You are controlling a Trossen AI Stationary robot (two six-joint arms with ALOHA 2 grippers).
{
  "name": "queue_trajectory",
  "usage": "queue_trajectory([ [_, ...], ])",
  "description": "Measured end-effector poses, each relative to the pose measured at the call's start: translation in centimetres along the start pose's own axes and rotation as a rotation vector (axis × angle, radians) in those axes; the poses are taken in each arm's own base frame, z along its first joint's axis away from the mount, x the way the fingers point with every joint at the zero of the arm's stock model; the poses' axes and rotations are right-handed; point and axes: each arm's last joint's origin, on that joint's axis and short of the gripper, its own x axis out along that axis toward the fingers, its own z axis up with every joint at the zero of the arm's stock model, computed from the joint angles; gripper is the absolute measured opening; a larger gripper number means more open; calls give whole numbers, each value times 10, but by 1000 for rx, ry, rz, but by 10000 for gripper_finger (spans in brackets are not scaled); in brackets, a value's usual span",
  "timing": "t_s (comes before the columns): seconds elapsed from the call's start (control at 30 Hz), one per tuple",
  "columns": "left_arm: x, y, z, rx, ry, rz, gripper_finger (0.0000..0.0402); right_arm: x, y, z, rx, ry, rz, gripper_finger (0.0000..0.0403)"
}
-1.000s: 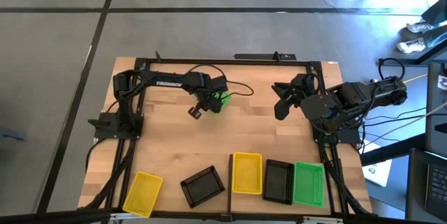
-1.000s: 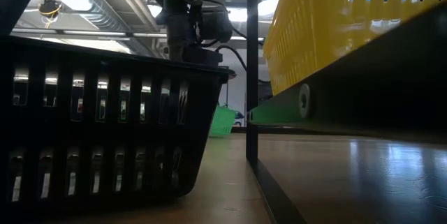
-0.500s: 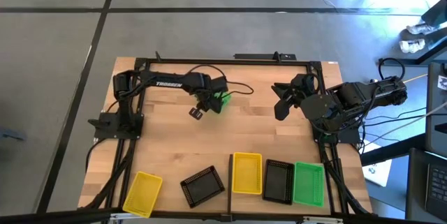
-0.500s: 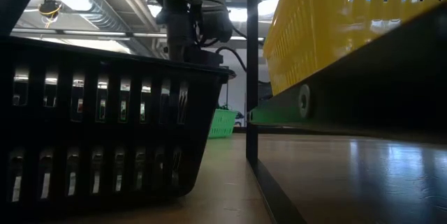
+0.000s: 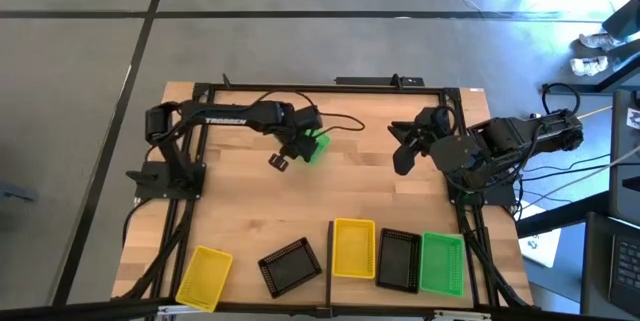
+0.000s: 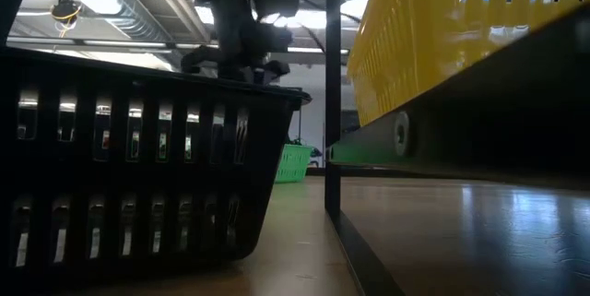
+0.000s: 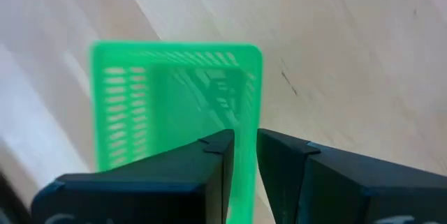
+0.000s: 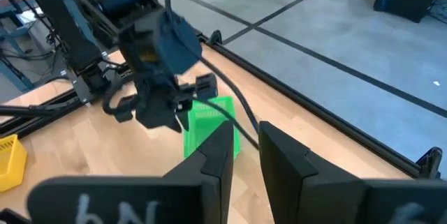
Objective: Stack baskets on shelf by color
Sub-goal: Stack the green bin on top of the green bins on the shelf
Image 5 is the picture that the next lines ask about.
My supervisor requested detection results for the yellow plastic basket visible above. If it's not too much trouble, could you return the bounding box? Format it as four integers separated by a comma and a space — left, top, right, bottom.
331, 217, 377, 280
174, 244, 235, 313

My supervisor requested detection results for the person's leg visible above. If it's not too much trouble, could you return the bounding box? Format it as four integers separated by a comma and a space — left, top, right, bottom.
607, 40, 640, 71
602, 0, 640, 42

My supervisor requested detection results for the silver aluminium bracket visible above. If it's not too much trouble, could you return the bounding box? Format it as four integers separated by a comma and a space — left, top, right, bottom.
156, 303, 216, 319
432, 309, 494, 321

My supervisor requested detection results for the grey floor cable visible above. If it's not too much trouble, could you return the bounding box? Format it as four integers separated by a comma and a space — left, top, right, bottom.
519, 143, 640, 212

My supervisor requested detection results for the grey computer case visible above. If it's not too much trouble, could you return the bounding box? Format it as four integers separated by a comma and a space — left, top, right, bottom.
607, 88, 640, 225

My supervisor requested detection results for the white paper sheet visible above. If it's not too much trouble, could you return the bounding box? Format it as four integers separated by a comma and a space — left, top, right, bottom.
517, 200, 564, 269

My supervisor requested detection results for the person's white shoe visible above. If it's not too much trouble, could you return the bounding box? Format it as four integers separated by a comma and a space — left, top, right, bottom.
578, 32, 614, 51
569, 55, 610, 77

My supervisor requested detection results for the black plastic basket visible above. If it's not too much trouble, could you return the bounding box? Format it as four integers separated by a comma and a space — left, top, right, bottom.
257, 236, 324, 300
374, 227, 423, 295

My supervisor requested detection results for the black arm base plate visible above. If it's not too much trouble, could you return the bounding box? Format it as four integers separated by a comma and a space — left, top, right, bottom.
447, 180, 519, 208
125, 160, 207, 201

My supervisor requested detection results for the black metal table frame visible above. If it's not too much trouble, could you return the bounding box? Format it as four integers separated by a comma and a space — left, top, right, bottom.
112, 80, 536, 321

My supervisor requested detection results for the black desk leg bar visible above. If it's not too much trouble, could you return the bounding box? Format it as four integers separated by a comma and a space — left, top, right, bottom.
514, 190, 612, 240

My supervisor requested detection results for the dark grey floor object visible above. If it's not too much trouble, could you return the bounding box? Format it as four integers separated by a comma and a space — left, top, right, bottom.
0, 183, 37, 205

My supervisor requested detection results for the green plastic basket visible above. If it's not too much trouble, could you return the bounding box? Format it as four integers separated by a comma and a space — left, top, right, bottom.
299, 129, 332, 165
419, 231, 466, 298

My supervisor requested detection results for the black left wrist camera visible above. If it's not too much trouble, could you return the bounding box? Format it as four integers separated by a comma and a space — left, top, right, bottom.
292, 105, 324, 132

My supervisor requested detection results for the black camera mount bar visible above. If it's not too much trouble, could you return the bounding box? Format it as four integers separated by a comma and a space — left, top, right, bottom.
334, 73, 426, 88

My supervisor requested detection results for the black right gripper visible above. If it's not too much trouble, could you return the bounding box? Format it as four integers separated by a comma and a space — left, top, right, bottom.
388, 105, 457, 177

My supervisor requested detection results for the black laptop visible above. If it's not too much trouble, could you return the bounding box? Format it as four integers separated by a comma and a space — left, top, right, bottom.
580, 210, 640, 320

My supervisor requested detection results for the black desk foot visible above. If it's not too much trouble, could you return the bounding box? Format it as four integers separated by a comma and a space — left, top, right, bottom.
542, 53, 640, 96

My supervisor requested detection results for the black cable bundle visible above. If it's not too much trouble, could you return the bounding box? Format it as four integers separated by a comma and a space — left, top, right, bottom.
455, 205, 532, 310
119, 198, 197, 303

